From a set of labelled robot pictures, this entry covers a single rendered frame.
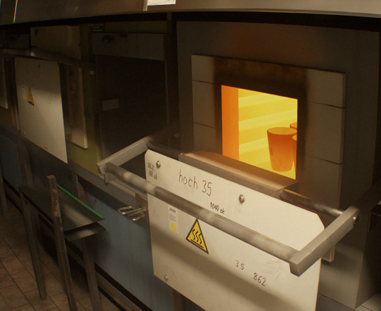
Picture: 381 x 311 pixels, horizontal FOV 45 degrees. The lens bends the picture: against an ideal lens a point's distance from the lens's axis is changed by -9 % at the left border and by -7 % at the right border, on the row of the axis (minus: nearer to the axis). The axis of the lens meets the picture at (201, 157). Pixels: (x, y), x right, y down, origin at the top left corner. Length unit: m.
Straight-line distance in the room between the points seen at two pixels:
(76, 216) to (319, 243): 1.40
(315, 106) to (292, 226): 0.25
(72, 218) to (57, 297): 0.84
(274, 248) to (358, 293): 0.33
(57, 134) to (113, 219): 0.44
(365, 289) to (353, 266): 0.08
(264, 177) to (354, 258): 0.27
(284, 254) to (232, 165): 0.38
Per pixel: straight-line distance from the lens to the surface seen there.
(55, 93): 1.92
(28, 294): 2.87
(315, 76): 1.01
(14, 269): 3.16
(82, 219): 2.03
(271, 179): 1.06
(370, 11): 0.57
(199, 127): 1.32
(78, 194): 2.26
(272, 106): 1.36
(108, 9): 1.05
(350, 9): 0.59
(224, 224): 0.94
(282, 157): 1.28
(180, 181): 1.23
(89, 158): 2.02
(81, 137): 2.03
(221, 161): 1.18
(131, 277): 2.14
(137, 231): 1.94
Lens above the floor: 1.51
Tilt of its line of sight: 18 degrees down
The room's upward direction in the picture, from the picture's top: 2 degrees counter-clockwise
